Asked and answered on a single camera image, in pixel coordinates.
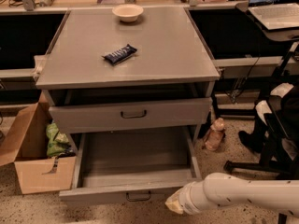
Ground green chip bag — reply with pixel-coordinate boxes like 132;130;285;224
46;123;74;157

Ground black office chair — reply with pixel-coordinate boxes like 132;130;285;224
223;42;299;224

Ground black shoe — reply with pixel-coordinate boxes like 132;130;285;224
238;127;267;153

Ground blue snack bar wrapper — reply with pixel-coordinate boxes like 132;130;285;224
104;44;137;65

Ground white bowl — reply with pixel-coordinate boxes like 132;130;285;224
112;4;144;22

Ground cardboard box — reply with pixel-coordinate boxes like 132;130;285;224
0;94;76;194

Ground grey drawer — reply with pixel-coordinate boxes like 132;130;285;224
60;127;201;205
50;98;211;133

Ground grey top drawer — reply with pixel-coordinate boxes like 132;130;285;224
50;98;211;133

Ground grey drawer cabinet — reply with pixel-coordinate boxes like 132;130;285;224
35;6;221;147

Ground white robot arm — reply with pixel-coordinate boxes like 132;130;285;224
165;173;299;217

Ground laptop computer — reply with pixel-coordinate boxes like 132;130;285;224
249;0;299;30

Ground plastic bottle on floor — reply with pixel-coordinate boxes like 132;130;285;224
203;118;225;151

